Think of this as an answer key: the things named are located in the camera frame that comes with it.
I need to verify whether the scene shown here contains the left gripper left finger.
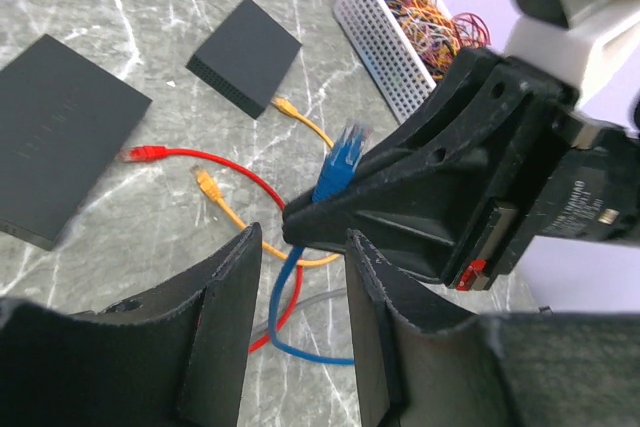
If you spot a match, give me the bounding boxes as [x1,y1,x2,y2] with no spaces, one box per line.
[1,224,262,426]

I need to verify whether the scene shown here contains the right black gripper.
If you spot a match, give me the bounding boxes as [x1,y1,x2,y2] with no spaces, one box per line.
[283,48,639,290]

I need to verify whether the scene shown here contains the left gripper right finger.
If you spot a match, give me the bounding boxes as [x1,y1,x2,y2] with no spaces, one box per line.
[345,230,639,426]

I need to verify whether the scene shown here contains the blue ethernet cable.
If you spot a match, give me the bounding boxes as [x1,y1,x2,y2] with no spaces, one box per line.
[268,119,375,366]

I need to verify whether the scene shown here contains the orange ethernet cable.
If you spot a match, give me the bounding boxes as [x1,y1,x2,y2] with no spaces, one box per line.
[191,95,342,268]

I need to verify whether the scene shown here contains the black network switch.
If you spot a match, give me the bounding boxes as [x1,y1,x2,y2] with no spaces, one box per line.
[186,0,302,119]
[1,34,152,250]

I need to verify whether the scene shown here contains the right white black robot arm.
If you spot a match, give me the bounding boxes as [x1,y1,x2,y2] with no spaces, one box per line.
[283,0,639,291]

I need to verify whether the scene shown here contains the white plastic basket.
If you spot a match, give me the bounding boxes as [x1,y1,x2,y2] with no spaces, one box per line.
[334,0,461,123]

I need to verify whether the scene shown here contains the grey ethernet cable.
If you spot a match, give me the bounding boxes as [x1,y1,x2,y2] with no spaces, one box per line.
[248,287,349,348]

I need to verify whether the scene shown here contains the tangled colourful wires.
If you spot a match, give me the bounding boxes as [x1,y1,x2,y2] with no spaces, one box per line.
[368,0,492,82]

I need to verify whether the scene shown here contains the red ethernet cable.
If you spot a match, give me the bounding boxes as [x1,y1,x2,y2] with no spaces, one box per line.
[118,144,305,353]

